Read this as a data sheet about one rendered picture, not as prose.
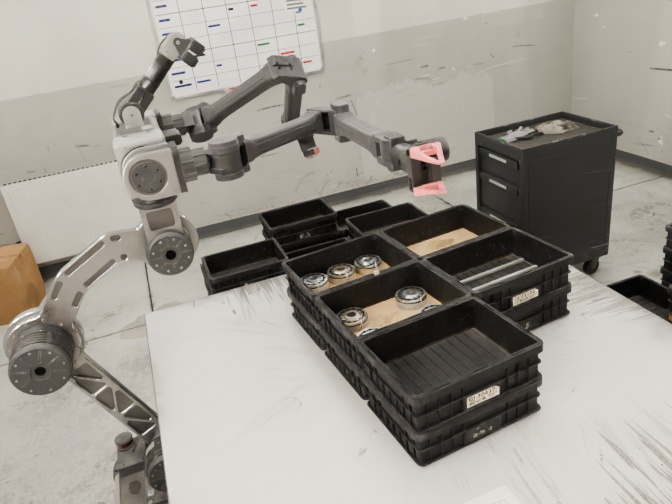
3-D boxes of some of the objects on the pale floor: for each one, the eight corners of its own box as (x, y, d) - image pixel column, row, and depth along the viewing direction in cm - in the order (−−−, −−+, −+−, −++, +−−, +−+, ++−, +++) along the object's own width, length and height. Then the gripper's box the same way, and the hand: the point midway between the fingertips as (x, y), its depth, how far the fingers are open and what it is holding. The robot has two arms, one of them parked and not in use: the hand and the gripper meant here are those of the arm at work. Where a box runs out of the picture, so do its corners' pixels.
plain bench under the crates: (271, 911, 133) (200, 745, 102) (185, 443, 271) (144, 313, 240) (799, 615, 173) (860, 432, 143) (490, 339, 311) (487, 217, 281)
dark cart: (521, 301, 340) (522, 149, 301) (478, 270, 379) (474, 131, 339) (606, 273, 355) (618, 125, 316) (557, 246, 394) (562, 110, 354)
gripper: (398, 186, 135) (429, 207, 121) (393, 139, 130) (425, 156, 117) (425, 179, 136) (459, 199, 123) (422, 133, 132) (456, 148, 118)
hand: (440, 177), depth 120 cm, fingers open, 6 cm apart
